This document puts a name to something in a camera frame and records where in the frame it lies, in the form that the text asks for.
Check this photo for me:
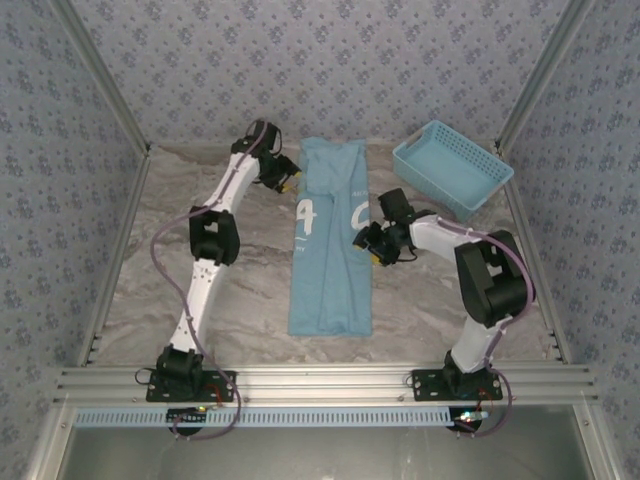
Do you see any light blue t-shirt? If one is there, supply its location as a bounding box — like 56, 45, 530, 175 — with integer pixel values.
287, 137, 375, 337

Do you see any blue plastic perforated basket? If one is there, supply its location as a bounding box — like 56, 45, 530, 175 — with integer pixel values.
392, 119, 516, 225

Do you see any small black electronics board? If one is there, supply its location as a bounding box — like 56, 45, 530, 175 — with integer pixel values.
167, 407, 207, 432
452, 407, 494, 433

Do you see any grey metal panel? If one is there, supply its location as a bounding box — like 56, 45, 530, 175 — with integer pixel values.
59, 427, 596, 480

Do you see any aluminium frame cross rail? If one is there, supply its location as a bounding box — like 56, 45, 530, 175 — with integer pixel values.
54, 364, 599, 404

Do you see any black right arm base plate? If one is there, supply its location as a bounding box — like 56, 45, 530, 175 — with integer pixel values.
411, 368, 504, 402

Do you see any aluminium table side rail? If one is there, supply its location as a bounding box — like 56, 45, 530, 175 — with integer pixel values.
77, 144, 152, 366
499, 149, 571, 364

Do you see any light blue slotted cable duct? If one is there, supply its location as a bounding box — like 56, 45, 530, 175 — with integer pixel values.
73, 405, 501, 429

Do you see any aluminium frame post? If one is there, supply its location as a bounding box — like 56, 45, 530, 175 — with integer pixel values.
49, 0, 152, 152
494, 0, 596, 151

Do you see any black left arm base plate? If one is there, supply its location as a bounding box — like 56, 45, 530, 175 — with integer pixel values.
145, 369, 237, 403

